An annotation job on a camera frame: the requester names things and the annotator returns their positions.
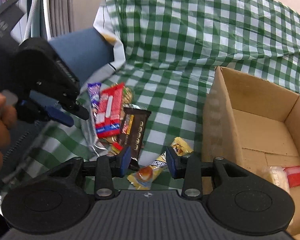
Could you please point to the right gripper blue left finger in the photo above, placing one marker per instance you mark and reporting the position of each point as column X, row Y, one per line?
column 122, row 162

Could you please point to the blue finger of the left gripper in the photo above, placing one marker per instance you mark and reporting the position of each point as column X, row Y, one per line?
column 32, row 111
column 80, row 111

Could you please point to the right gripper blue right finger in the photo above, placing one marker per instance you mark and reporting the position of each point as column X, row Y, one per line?
column 174, row 163

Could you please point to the red foil snack pack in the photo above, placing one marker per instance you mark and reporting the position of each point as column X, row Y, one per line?
column 293, row 175

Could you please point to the clear pack small cookies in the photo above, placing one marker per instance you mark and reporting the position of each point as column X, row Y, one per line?
column 90, row 136

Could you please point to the green label rice cracker pack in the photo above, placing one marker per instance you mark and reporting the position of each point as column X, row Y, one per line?
column 277, row 176

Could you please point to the small red gold candy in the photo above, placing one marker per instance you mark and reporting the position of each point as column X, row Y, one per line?
column 115, row 148

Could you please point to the purple candy wrapper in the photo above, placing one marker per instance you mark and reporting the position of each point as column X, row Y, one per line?
column 94, row 95

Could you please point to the red biscuit pack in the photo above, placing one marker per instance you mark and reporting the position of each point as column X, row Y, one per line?
column 107, row 120

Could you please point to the yellow cake snack wrapper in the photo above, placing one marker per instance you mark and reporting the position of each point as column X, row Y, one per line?
column 143, row 179

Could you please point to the dark brown chocolate bar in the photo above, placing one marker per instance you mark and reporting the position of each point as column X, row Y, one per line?
column 132, row 129

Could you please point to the round sesame cracker pack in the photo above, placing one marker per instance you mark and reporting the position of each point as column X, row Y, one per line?
column 127, row 95

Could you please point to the grey ribbed radiator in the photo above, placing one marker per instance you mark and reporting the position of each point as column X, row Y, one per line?
column 61, row 14

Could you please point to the brown cardboard box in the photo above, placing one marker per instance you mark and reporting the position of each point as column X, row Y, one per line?
column 250, row 124

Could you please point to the white printed sheet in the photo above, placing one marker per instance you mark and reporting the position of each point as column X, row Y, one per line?
column 103, row 25

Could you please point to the green white checkered cloth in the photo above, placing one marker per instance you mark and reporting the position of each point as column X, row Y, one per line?
column 173, row 46

